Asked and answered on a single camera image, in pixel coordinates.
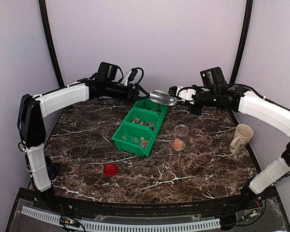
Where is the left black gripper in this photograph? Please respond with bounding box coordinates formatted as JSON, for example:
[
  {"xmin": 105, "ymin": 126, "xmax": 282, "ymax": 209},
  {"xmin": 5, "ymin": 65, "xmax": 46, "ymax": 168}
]
[{"xmin": 105, "ymin": 81, "xmax": 150, "ymax": 103}]

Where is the metal scoop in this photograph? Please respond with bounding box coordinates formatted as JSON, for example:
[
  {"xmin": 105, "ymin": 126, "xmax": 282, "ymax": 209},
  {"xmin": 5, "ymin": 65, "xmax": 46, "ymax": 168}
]
[{"xmin": 149, "ymin": 89, "xmax": 178, "ymax": 106}]

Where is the clear glass jar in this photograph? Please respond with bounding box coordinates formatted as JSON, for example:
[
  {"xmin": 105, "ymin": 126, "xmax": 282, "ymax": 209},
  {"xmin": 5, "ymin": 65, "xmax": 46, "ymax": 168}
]
[{"xmin": 171, "ymin": 124, "xmax": 189, "ymax": 152}]

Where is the green bin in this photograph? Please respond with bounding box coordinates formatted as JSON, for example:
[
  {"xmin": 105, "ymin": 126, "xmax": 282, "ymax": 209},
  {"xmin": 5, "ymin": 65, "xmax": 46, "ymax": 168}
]
[
  {"xmin": 112, "ymin": 122, "xmax": 156, "ymax": 157},
  {"xmin": 123, "ymin": 108, "xmax": 162, "ymax": 137}
]

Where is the green bin end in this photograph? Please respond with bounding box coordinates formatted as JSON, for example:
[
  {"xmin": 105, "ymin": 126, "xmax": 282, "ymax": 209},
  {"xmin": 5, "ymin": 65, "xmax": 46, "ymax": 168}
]
[{"xmin": 132, "ymin": 98, "xmax": 168, "ymax": 121}]

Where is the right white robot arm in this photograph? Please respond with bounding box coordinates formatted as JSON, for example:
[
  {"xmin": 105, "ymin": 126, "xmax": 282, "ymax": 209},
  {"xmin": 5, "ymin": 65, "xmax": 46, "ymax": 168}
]
[{"xmin": 168, "ymin": 84, "xmax": 290, "ymax": 210}]

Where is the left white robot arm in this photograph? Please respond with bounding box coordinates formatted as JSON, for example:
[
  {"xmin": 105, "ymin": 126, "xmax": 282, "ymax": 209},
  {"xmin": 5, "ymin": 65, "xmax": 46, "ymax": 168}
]
[{"xmin": 17, "ymin": 78, "xmax": 149, "ymax": 192}]

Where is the beige ceramic mug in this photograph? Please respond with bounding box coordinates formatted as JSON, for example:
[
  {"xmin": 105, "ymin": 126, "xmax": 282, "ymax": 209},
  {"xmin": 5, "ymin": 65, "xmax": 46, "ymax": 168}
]
[{"xmin": 229, "ymin": 124, "xmax": 254, "ymax": 154}]

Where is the red jar lid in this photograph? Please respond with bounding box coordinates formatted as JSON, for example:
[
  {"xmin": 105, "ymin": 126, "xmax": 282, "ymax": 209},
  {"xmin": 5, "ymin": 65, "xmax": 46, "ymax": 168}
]
[{"xmin": 103, "ymin": 163, "xmax": 118, "ymax": 177}]

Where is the dark blue mug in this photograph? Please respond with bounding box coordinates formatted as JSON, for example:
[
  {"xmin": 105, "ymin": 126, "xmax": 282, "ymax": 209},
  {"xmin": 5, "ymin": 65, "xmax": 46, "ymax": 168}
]
[{"xmin": 45, "ymin": 156, "xmax": 60, "ymax": 181}]

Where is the small green circuit board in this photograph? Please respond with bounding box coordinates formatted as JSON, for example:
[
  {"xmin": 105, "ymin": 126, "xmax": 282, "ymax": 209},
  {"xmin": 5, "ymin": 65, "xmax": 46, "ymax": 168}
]
[{"xmin": 59, "ymin": 217, "xmax": 80, "ymax": 229}]

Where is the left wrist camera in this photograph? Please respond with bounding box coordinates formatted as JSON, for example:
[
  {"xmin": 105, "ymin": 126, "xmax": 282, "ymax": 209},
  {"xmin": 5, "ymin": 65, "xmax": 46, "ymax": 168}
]
[{"xmin": 97, "ymin": 62, "xmax": 118, "ymax": 81}]

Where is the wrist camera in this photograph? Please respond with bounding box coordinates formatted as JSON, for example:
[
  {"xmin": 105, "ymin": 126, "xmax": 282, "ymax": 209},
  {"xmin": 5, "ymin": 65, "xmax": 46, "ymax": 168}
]
[
  {"xmin": 97, "ymin": 62, "xmax": 118, "ymax": 81},
  {"xmin": 200, "ymin": 67, "xmax": 228, "ymax": 93}
]

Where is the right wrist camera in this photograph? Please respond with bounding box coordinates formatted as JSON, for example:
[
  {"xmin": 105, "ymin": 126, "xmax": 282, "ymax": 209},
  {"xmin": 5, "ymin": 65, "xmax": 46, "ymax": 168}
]
[{"xmin": 200, "ymin": 67, "xmax": 228, "ymax": 93}]

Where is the left black frame post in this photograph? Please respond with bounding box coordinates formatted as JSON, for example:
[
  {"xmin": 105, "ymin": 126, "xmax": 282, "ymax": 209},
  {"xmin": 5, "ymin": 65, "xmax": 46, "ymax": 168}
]
[{"xmin": 38, "ymin": 0, "xmax": 64, "ymax": 87}]

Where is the black frame post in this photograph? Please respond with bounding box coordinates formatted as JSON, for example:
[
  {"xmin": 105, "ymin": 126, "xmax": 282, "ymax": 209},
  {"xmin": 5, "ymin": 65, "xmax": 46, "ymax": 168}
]
[
  {"xmin": 229, "ymin": 0, "xmax": 253, "ymax": 84},
  {"xmin": 38, "ymin": 0, "xmax": 64, "ymax": 87}
]

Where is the right black frame post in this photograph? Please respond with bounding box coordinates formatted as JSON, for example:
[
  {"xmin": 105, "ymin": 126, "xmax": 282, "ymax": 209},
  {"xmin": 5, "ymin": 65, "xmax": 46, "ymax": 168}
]
[{"xmin": 229, "ymin": 0, "xmax": 253, "ymax": 84}]

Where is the black front rail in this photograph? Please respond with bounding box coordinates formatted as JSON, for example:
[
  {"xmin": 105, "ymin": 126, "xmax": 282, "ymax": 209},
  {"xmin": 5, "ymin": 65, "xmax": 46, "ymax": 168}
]
[{"xmin": 56, "ymin": 196, "xmax": 243, "ymax": 218}]

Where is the white slotted cable duct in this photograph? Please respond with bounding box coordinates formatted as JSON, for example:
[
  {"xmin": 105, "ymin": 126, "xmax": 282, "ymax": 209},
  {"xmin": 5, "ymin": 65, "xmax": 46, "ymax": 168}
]
[{"xmin": 21, "ymin": 206, "xmax": 221, "ymax": 232}]

